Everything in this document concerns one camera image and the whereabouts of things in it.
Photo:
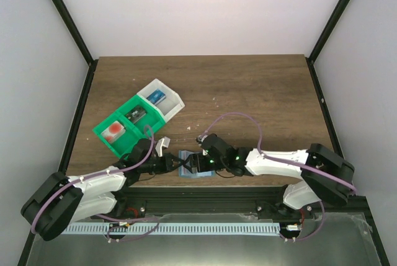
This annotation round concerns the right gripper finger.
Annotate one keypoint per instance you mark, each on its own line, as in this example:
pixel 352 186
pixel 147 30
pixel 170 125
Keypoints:
pixel 192 170
pixel 190 161

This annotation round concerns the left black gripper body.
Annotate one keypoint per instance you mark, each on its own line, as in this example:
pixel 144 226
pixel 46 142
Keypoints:
pixel 169 162

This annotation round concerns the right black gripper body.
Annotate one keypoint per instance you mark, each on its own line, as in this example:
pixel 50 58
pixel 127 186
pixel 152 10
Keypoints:
pixel 198 162

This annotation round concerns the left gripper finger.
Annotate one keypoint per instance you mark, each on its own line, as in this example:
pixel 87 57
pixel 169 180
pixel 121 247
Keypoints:
pixel 178 167
pixel 177 160

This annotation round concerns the blue leather card holder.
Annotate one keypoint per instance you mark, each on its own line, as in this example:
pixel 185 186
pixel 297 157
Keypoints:
pixel 185 173

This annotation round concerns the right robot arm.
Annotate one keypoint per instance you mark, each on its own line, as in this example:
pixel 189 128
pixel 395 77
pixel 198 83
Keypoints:
pixel 323 176

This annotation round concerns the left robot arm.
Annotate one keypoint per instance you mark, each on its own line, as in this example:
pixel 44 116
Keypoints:
pixel 117 177

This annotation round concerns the red white card stack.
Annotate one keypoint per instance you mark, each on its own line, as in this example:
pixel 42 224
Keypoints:
pixel 113 132

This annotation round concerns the black card stack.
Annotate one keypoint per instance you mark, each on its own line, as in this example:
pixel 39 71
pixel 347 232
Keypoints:
pixel 136 114

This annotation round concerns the blue VIP card stack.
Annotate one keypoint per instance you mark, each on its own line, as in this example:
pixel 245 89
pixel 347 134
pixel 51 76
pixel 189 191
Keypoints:
pixel 156 97

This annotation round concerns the green plastic bin front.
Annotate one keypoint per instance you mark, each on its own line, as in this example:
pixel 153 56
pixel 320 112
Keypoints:
pixel 124 144

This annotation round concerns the green plastic bin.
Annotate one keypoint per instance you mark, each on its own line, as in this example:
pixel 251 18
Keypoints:
pixel 124 144
pixel 152 118

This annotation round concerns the white plastic bin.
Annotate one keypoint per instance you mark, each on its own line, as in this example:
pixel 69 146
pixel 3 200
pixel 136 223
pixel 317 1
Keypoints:
pixel 169 107

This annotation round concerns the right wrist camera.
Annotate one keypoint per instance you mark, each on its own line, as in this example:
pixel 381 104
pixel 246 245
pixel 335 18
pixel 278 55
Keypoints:
pixel 199 141

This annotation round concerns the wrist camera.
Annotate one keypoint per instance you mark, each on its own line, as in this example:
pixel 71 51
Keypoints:
pixel 199 141
pixel 162 144

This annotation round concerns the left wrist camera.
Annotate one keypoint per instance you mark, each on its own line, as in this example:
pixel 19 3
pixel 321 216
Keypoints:
pixel 162 144

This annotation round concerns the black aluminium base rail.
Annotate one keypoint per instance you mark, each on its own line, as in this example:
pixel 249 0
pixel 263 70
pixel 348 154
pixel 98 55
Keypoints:
pixel 198 202

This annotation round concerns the light blue cable duct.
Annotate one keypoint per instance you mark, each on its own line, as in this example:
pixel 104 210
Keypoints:
pixel 191 229

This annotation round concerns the left black frame post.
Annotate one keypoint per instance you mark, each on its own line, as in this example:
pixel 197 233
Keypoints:
pixel 73 30

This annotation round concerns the black frame post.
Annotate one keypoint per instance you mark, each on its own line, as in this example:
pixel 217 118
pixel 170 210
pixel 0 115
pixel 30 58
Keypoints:
pixel 73 30
pixel 336 14

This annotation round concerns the right black frame post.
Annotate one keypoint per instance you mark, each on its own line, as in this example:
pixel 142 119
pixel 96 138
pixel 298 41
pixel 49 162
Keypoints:
pixel 336 14

